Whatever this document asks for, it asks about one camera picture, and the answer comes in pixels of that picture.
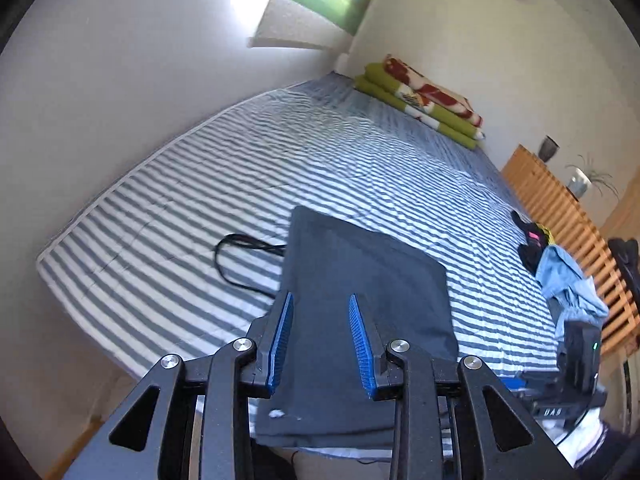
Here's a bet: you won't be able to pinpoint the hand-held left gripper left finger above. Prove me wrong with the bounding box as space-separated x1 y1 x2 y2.
62 291 296 480

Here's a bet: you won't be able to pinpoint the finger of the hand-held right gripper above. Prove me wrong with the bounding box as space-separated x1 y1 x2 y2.
500 372 566 395

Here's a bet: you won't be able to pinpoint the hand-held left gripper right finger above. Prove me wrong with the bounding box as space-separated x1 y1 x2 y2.
347 294 576 480

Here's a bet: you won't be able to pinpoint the dark grey pants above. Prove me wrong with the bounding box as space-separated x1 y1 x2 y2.
252 205 460 448

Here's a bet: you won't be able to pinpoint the person's right forearm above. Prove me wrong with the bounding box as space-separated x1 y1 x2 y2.
575 422 640 480

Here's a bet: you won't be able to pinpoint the person's right hand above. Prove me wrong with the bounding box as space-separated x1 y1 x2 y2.
542 408 613 466

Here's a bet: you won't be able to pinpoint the light blue jeans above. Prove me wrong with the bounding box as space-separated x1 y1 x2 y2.
535 245 610 331

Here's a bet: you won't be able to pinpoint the black object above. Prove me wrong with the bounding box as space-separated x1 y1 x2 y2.
607 237 640 281

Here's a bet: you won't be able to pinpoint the black garment with pink label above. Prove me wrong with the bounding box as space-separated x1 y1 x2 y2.
511 210 556 273

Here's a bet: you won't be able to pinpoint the wooden cabinet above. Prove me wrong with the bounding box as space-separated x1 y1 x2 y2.
597 195 640 246

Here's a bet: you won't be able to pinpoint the white potted plant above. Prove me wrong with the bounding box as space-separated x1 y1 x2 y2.
565 155 613 198

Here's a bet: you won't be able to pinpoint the grey white striped bed quilt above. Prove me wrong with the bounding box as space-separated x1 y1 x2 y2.
36 71 571 456

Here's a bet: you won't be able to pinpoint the green folded mat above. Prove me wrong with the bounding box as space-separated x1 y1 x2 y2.
354 62 485 151

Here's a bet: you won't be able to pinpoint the red white patterned blanket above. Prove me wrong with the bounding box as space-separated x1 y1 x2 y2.
382 55 485 128

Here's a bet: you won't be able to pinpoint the black looped cable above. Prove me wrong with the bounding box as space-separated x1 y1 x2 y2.
215 234 288 301

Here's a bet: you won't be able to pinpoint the wooden slatted frame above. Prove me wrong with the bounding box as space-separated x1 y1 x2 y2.
500 144 640 361

